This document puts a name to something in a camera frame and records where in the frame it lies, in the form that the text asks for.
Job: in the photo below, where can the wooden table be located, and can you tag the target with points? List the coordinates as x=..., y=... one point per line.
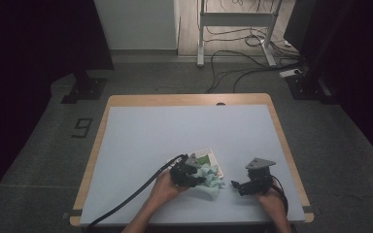
x=175, y=98

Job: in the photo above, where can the white metal desk frame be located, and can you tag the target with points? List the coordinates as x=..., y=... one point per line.
x=233, y=19

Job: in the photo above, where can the light grey table mat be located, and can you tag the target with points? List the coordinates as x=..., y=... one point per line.
x=136, y=129

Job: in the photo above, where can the white caterpillar picture book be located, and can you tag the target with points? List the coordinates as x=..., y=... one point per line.
x=212, y=158

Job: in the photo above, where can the white power strip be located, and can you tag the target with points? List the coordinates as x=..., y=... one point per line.
x=289, y=73

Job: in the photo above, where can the black tape strip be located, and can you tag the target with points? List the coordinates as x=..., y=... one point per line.
x=73, y=214
x=309, y=209

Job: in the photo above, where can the person's left hand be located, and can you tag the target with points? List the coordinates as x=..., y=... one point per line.
x=163, y=191

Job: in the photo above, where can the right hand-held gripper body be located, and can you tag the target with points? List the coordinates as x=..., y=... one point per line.
x=262, y=181

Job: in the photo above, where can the dark curtain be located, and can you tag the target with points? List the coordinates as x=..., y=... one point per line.
x=29, y=64
x=362, y=64

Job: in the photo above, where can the white partition panel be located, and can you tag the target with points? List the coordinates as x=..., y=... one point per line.
x=136, y=22

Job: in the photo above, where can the light green cloth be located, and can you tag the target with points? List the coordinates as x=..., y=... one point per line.
x=212, y=187

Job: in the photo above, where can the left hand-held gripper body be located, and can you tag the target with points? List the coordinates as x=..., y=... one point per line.
x=183, y=174

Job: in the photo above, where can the person's right hand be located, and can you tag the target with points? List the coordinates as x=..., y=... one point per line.
x=275, y=207

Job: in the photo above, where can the black stand base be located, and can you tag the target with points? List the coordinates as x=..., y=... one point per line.
x=87, y=89
x=304, y=89

